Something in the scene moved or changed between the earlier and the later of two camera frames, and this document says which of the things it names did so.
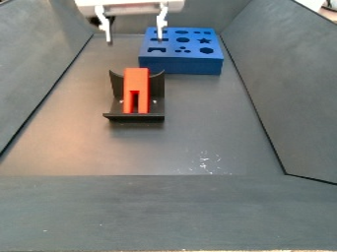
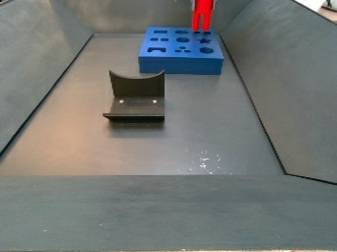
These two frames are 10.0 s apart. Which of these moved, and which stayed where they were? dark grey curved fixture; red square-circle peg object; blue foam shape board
Moved: red square-circle peg object
Stayed: dark grey curved fixture; blue foam shape board
